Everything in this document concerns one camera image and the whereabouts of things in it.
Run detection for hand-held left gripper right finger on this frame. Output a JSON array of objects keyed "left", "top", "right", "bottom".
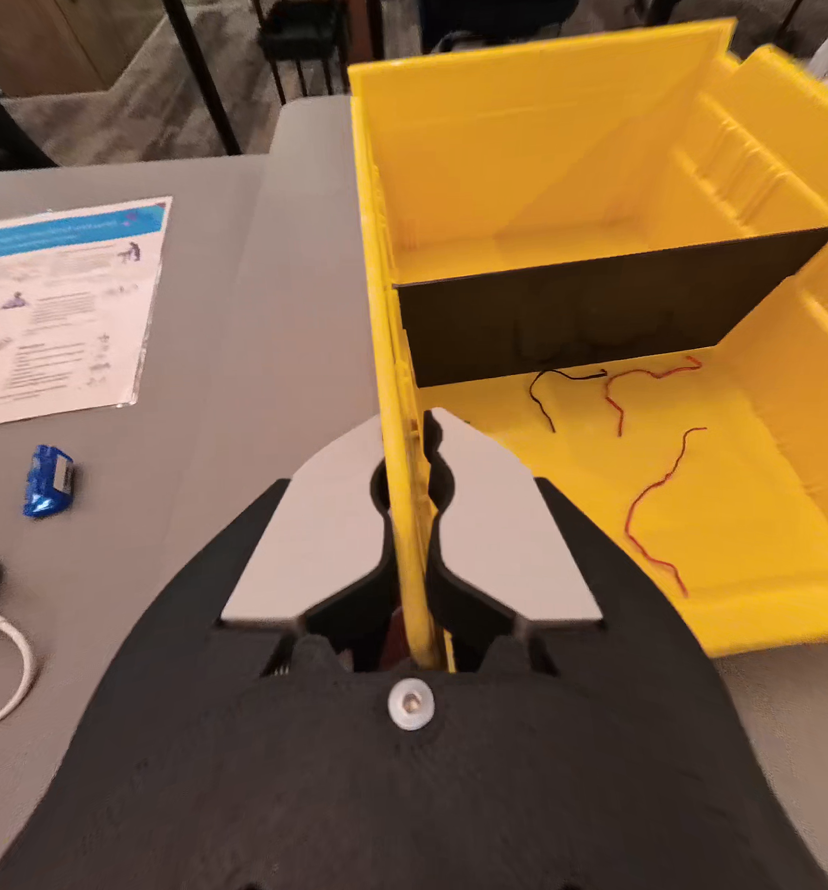
[{"left": 422, "top": 407, "right": 604, "bottom": 674}]

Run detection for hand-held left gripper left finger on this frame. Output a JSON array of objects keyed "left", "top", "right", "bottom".
[{"left": 221, "top": 416, "right": 404, "bottom": 672}]

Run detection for red thin wire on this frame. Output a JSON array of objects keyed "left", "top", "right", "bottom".
[
  {"left": 604, "top": 355, "right": 703, "bottom": 438},
  {"left": 624, "top": 426, "right": 708, "bottom": 599}
]

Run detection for yellow plastic bin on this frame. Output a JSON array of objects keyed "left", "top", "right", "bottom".
[{"left": 348, "top": 17, "right": 828, "bottom": 674}]

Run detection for black bin divider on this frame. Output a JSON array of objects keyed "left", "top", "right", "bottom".
[{"left": 392, "top": 224, "right": 828, "bottom": 389}]

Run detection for small blue object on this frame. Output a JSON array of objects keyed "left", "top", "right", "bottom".
[{"left": 22, "top": 445, "right": 76, "bottom": 520}]

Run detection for printed paper sheet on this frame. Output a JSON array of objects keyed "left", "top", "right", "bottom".
[{"left": 0, "top": 196, "right": 173, "bottom": 431}]

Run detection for black metal pole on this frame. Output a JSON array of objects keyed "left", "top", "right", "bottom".
[{"left": 160, "top": 0, "right": 242, "bottom": 157}]

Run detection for black office chair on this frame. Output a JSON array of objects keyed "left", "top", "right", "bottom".
[
  {"left": 421, "top": 0, "right": 596, "bottom": 43},
  {"left": 0, "top": 63, "right": 57, "bottom": 171}
]

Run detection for brown wooden cabinet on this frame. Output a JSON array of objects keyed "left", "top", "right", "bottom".
[{"left": 0, "top": 0, "right": 165, "bottom": 98}]

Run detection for black thin wire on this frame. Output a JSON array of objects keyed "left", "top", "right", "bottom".
[{"left": 529, "top": 367, "right": 608, "bottom": 433}]

